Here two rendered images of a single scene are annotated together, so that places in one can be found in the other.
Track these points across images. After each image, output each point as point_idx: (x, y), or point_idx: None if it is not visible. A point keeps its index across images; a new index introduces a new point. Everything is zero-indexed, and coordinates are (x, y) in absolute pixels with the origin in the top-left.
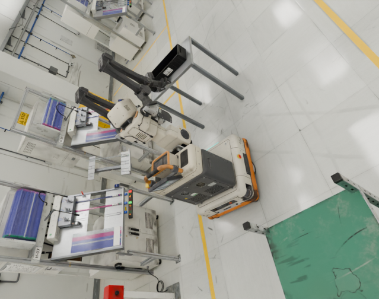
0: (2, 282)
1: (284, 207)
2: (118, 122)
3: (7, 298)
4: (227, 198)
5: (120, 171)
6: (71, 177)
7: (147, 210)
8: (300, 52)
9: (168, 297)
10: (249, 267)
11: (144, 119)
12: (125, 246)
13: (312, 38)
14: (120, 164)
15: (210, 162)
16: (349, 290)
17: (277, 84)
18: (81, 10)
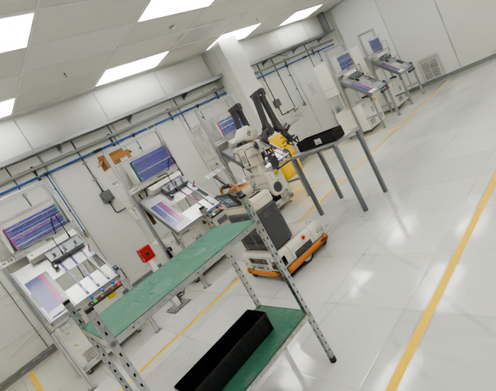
0: (110, 204)
1: (291, 295)
2: (237, 139)
3: (103, 216)
4: (263, 256)
5: None
6: (213, 185)
7: None
8: (436, 202)
9: (174, 299)
10: (230, 316)
11: (252, 148)
12: (185, 242)
13: (456, 197)
14: None
15: (269, 214)
16: (195, 255)
17: (394, 215)
18: (335, 70)
